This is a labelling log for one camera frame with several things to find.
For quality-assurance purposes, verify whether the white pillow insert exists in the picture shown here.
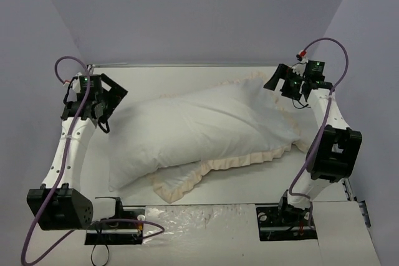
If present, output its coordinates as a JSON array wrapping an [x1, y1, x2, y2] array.
[[107, 77, 302, 192]]

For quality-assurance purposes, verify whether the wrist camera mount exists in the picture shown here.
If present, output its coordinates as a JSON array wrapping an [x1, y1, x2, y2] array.
[[294, 49, 309, 75], [62, 72, 83, 93]]

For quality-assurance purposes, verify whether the white pillowcase with cream ruffle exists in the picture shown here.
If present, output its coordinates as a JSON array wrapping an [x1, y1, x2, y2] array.
[[148, 72, 309, 204]]

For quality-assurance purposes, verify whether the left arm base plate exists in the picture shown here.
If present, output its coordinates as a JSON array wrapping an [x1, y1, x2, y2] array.
[[84, 206, 145, 245]]

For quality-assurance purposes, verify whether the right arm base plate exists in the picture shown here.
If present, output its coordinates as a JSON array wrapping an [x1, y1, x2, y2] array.
[[256, 204, 318, 242]]

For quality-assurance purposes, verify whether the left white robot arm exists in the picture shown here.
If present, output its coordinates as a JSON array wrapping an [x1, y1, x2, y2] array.
[[27, 74, 128, 230]]

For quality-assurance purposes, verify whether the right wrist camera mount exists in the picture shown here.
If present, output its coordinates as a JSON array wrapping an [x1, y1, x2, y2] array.
[[294, 49, 309, 75]]

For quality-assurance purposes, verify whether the black cable loop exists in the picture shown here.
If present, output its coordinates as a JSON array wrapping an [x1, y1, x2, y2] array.
[[90, 230, 112, 265]]

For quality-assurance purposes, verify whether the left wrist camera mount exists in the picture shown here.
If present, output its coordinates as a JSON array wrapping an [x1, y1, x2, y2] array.
[[62, 72, 83, 93]]

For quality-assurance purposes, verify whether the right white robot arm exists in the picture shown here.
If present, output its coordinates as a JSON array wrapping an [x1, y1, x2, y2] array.
[[264, 60, 362, 224]]

